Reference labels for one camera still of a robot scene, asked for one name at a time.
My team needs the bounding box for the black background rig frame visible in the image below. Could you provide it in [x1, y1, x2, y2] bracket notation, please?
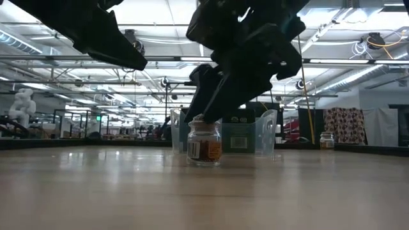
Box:
[164, 81, 196, 124]

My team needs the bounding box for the black fabric curtain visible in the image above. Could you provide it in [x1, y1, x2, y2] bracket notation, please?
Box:
[297, 107, 325, 143]

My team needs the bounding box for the glass spice jar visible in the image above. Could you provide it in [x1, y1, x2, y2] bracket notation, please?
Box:
[319, 130, 335, 150]
[187, 114, 222, 167]

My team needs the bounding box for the ceiling light rail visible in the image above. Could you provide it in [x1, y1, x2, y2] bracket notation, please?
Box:
[0, 54, 409, 65]

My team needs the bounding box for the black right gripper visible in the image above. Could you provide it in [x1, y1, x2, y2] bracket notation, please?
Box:
[184, 0, 311, 125]

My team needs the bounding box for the patterned fabric curtain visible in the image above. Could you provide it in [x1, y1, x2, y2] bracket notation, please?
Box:
[323, 107, 368, 146]

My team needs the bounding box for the clear plastic bin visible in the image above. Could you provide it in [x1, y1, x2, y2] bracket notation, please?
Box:
[170, 107, 279, 157]

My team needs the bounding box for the silver ventilation duct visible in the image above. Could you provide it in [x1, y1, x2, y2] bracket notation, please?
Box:
[0, 30, 42, 55]
[314, 63, 394, 95]

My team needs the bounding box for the white fabric sheet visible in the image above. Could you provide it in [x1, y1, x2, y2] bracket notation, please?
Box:
[362, 107, 400, 148]

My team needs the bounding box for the yellow hanging cable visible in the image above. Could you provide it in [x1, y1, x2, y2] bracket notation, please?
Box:
[296, 34, 316, 144]

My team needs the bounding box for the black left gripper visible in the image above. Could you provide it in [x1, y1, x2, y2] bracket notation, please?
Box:
[8, 0, 148, 72]

